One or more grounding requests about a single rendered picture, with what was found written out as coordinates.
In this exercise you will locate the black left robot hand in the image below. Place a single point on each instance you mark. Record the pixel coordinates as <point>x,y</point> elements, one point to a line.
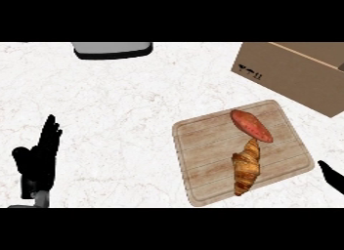
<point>40,159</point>

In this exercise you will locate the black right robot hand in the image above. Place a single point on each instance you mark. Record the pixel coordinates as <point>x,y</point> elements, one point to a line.
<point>342,180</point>

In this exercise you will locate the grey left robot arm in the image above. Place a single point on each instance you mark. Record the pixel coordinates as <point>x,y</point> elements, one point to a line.
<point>35,201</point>

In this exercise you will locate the brown croissant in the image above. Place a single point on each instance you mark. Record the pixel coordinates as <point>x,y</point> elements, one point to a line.
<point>247,167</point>

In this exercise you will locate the pale wooden cutting board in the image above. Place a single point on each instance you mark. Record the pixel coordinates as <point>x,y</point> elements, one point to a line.
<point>214,153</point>

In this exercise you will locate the brown cardboard box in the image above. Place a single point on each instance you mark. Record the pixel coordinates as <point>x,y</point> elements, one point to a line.
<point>300,74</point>

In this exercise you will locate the red sweet potato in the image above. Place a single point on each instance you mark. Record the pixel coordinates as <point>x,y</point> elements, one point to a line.
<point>251,126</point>

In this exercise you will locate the grey and black appliance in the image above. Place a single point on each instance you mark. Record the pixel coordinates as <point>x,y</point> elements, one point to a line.
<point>112,49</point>

